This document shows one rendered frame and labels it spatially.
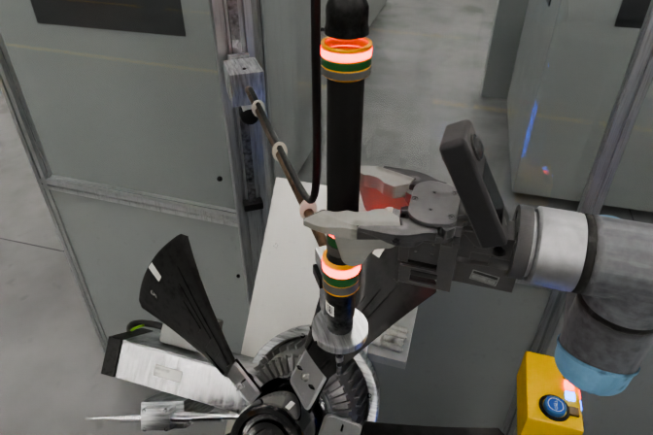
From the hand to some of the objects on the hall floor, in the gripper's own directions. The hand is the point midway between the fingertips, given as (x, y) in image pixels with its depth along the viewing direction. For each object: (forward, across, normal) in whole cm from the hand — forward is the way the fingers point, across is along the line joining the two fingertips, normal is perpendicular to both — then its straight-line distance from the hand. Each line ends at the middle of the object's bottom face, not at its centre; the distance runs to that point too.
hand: (326, 189), depth 51 cm
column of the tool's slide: (+39, +59, -166) cm, 181 cm away
